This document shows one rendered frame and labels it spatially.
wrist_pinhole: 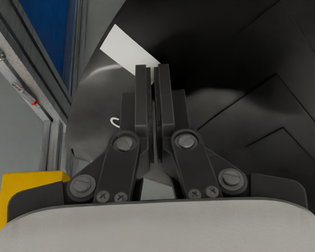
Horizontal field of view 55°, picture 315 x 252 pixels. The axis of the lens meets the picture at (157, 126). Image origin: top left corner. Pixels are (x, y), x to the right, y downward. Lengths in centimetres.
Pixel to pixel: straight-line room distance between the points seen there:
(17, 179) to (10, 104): 70
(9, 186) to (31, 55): 21
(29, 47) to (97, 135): 32
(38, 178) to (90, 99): 36
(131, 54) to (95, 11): 123
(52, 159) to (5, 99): 66
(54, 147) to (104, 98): 44
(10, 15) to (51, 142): 26
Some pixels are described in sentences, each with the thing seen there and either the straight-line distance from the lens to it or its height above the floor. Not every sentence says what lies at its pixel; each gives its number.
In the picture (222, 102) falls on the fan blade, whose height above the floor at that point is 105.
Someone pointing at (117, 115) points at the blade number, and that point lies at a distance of 19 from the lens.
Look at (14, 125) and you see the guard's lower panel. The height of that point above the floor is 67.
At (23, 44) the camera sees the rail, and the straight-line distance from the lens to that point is 49.
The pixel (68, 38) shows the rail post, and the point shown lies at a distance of 78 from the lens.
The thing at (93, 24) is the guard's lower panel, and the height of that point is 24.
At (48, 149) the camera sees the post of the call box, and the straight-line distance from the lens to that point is 63.
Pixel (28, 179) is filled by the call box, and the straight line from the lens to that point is 54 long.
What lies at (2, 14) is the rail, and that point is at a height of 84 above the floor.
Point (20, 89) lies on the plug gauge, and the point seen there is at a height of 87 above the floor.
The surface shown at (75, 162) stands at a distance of 105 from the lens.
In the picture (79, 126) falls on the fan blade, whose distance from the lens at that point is 21.
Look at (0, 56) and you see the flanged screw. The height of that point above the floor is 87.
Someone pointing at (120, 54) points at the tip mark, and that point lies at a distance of 16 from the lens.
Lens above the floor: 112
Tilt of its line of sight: 23 degrees down
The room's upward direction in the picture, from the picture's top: 177 degrees clockwise
